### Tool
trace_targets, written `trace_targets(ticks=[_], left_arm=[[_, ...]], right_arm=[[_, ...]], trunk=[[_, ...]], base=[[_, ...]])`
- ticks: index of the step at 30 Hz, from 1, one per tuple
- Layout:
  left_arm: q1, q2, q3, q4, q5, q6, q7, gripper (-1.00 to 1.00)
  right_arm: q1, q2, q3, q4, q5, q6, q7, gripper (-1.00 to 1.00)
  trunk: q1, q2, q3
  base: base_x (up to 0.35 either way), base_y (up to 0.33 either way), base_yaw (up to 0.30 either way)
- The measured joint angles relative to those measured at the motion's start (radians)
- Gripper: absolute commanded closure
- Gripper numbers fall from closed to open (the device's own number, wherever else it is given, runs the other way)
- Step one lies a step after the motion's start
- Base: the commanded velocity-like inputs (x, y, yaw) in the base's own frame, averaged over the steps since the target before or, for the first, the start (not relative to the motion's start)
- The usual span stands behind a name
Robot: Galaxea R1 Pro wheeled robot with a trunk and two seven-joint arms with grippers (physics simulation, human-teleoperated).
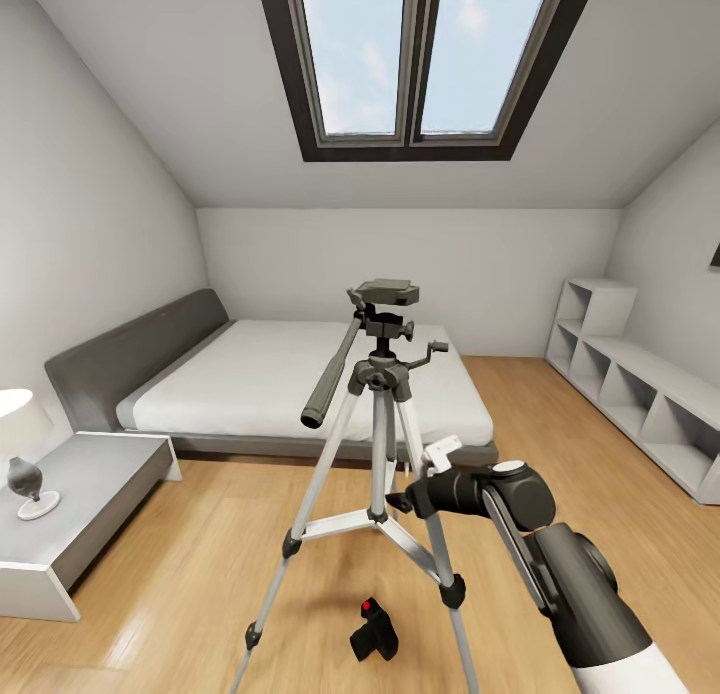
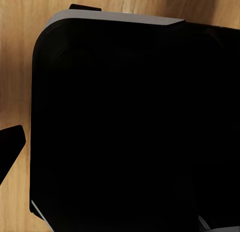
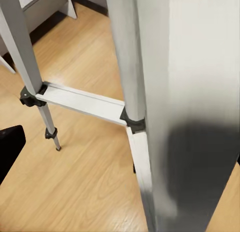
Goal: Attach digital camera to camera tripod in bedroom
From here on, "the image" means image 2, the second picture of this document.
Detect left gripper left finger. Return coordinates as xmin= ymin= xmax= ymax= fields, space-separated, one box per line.
xmin=0 ymin=125 xmax=26 ymax=185

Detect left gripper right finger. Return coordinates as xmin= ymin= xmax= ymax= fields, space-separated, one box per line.
xmin=224 ymin=125 xmax=240 ymax=165

